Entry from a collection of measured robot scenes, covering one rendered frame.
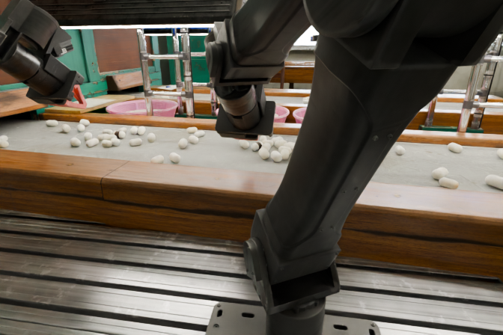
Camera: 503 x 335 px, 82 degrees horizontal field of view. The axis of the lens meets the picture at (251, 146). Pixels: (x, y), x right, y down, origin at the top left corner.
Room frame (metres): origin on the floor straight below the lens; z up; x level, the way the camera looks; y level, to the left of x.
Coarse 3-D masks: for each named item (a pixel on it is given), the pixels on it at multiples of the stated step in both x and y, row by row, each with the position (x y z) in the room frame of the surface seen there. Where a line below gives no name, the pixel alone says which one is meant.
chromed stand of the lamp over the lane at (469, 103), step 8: (488, 56) 0.78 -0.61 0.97; (496, 56) 0.78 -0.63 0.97; (480, 64) 0.78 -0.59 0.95; (472, 72) 0.79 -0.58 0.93; (480, 72) 0.78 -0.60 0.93; (472, 80) 0.78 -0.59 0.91; (472, 88) 0.78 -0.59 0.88; (472, 96) 0.78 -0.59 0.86; (464, 104) 0.79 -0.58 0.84; (472, 104) 0.78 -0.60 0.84; (480, 104) 0.78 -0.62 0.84; (488, 104) 0.77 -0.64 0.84; (496, 104) 0.77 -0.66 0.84; (464, 112) 0.78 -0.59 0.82; (464, 120) 0.78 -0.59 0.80; (464, 128) 0.78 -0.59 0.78
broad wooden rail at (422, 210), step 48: (0, 192) 0.53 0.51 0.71; (48, 192) 0.50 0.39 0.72; (96, 192) 0.48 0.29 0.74; (144, 192) 0.46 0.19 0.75; (192, 192) 0.44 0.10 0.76; (240, 192) 0.43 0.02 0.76; (384, 192) 0.42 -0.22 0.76; (432, 192) 0.42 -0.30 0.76; (480, 192) 0.42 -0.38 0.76; (240, 240) 0.42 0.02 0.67; (384, 240) 0.37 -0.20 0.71; (432, 240) 0.36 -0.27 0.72; (480, 240) 0.35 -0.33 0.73
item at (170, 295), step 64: (0, 256) 0.38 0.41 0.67; (64, 256) 0.40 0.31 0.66; (128, 256) 0.38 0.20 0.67; (192, 256) 0.38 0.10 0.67; (0, 320) 0.27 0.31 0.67; (64, 320) 0.27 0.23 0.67; (128, 320) 0.28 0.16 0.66; (192, 320) 0.27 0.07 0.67; (384, 320) 0.28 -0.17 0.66; (448, 320) 0.27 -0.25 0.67
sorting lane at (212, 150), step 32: (32, 128) 0.90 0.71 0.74; (96, 128) 0.90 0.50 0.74; (128, 128) 0.90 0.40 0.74; (160, 128) 0.90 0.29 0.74; (128, 160) 0.63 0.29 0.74; (192, 160) 0.63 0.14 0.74; (224, 160) 0.63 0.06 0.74; (256, 160) 0.63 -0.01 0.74; (288, 160) 0.63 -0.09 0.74; (384, 160) 0.63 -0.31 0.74; (416, 160) 0.63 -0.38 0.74; (448, 160) 0.63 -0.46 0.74; (480, 160) 0.63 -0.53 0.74
